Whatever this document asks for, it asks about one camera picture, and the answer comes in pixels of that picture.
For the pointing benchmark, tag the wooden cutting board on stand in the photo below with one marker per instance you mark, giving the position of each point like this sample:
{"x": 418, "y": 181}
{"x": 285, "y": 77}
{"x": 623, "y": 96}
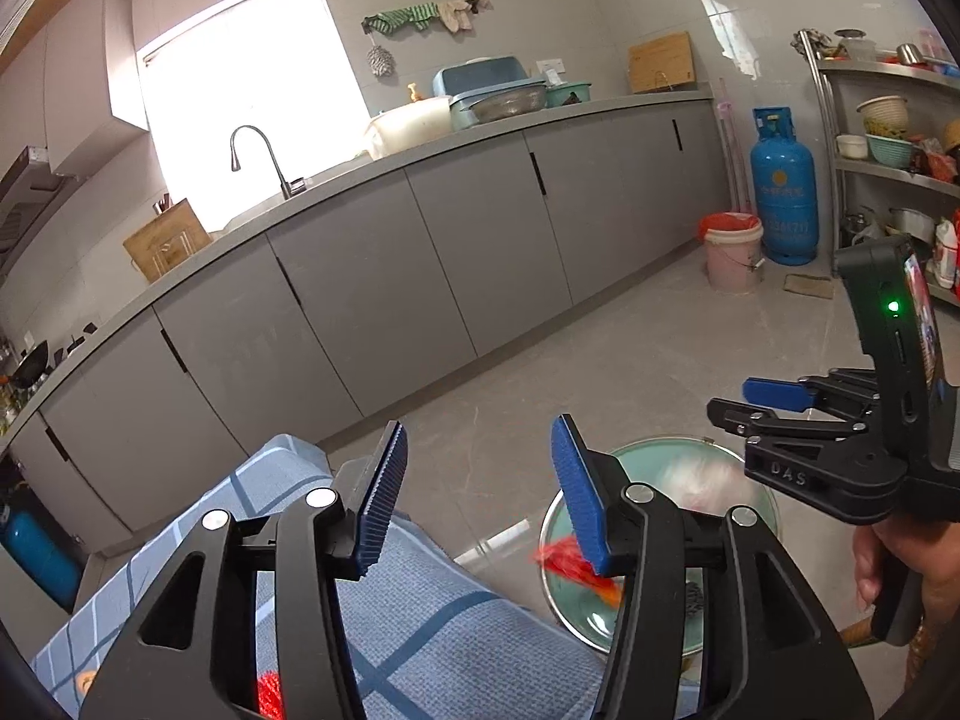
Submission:
{"x": 165, "y": 244}

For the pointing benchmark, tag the grey hanging scrubber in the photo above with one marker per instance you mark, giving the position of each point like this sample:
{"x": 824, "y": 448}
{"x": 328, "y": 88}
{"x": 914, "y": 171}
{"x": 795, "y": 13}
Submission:
{"x": 380, "y": 61}

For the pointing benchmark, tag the green striped towel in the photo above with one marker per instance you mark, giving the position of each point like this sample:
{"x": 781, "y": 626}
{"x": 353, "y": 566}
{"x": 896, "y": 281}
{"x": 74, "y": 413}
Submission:
{"x": 397, "y": 19}

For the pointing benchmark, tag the beige gloves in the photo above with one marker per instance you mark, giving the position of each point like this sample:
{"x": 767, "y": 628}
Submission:
{"x": 454, "y": 13}

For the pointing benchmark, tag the metal pot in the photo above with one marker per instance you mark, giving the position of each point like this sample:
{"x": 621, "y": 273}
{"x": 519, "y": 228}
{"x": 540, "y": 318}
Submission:
{"x": 911, "y": 225}

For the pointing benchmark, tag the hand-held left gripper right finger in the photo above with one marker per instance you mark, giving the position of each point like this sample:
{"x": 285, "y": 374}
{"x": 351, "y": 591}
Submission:
{"x": 585, "y": 502}

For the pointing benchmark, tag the metal shelf rack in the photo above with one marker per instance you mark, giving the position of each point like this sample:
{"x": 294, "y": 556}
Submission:
{"x": 829, "y": 127}

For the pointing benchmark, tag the blue dish drainer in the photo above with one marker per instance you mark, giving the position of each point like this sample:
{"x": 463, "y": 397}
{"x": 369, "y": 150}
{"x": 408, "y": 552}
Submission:
{"x": 480, "y": 79}

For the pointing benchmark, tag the blue checked tablecloth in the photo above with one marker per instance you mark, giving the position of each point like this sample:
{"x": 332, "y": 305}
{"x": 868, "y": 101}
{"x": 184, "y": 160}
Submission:
{"x": 420, "y": 615}

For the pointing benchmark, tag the pink bucket with red liner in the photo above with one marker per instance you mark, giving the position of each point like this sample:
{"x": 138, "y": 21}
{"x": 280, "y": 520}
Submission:
{"x": 731, "y": 259}

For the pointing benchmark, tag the person's right hand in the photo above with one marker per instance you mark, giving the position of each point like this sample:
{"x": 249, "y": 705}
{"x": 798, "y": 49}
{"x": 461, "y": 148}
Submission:
{"x": 937, "y": 562}

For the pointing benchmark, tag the grey kitchen counter cabinets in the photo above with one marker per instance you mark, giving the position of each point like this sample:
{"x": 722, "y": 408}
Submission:
{"x": 465, "y": 240}

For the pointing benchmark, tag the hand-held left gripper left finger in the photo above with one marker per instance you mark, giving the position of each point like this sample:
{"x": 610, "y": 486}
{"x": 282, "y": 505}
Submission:
{"x": 382, "y": 495}

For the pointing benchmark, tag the mint green enamel basin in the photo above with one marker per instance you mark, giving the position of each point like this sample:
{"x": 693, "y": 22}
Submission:
{"x": 750, "y": 495}

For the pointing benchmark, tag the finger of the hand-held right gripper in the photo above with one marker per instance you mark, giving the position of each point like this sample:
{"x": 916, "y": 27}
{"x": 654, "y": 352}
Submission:
{"x": 772, "y": 390}
{"x": 742, "y": 418}

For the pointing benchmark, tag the white plastic bottle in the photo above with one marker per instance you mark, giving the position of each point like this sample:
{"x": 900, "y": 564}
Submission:
{"x": 945, "y": 247}

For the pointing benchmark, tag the metal kitchen faucet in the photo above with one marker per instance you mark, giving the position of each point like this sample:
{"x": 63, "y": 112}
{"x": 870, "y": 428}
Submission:
{"x": 277, "y": 165}

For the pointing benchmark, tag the grey upper cabinets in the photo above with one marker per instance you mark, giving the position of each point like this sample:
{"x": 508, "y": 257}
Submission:
{"x": 82, "y": 90}

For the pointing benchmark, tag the white plastic basin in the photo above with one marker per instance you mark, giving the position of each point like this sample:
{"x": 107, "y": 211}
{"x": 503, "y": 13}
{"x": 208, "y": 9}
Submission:
{"x": 409, "y": 127}

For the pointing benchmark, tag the white wall socket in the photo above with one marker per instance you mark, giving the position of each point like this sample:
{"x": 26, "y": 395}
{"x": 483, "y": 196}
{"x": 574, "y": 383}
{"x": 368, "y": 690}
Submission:
{"x": 551, "y": 66}

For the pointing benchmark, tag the yellow soap dispenser bottle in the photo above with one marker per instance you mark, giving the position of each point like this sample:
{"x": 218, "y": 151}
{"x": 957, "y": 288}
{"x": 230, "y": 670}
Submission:
{"x": 415, "y": 94}

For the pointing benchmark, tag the clear lidded container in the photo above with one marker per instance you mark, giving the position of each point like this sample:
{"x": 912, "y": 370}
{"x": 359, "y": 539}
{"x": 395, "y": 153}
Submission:
{"x": 859, "y": 51}

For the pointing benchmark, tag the clear red-printed plastic bag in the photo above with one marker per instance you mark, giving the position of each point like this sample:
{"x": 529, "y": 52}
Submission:
{"x": 697, "y": 484}

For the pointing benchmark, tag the knife holder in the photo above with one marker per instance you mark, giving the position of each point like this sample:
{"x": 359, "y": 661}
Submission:
{"x": 162, "y": 204}

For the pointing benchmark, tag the white ribbed bowl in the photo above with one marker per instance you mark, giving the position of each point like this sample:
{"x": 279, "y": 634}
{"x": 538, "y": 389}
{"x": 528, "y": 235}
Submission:
{"x": 885, "y": 116}

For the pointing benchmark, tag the spice rack with bottles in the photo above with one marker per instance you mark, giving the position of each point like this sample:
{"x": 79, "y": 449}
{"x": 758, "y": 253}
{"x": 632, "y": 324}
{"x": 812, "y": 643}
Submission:
{"x": 7, "y": 390}

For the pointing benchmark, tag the red plastic bag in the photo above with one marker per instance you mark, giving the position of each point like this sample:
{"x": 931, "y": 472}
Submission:
{"x": 570, "y": 566}

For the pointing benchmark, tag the light wooden cutting board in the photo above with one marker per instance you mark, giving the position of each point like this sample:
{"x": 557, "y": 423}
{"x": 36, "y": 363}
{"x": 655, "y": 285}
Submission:
{"x": 660, "y": 60}

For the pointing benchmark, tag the green colander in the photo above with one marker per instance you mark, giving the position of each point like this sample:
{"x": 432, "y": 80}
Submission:
{"x": 891, "y": 152}

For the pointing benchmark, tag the steel cup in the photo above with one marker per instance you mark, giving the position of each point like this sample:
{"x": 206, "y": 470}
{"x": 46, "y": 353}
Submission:
{"x": 910, "y": 54}

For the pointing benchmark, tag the blue gas cylinder in cabinet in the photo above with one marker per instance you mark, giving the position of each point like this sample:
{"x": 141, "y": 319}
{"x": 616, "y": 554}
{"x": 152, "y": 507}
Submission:
{"x": 37, "y": 562}

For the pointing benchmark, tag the cardboard piece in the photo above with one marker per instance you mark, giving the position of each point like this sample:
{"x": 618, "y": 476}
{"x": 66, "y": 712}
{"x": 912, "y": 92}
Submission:
{"x": 808, "y": 286}

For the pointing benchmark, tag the large blue gas cylinder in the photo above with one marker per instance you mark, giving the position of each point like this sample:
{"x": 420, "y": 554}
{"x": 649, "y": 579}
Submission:
{"x": 784, "y": 195}

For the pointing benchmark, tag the metal basin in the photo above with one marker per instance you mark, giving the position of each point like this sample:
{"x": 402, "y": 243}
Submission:
{"x": 510, "y": 103}

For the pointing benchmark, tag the small white bowl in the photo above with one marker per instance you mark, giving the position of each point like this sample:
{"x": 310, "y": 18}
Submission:
{"x": 853, "y": 146}

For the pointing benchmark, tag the small green basin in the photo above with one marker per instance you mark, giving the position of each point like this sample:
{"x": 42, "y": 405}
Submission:
{"x": 562, "y": 94}

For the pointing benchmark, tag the black wok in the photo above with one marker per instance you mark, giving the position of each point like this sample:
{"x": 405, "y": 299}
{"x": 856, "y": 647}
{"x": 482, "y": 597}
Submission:
{"x": 31, "y": 367}

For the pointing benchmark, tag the bright window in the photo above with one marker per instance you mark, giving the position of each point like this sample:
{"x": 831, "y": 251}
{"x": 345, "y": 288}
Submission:
{"x": 240, "y": 67}

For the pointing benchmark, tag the black range hood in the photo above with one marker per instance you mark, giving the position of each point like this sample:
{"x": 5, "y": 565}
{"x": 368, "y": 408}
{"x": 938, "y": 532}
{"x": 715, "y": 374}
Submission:
{"x": 22, "y": 195}

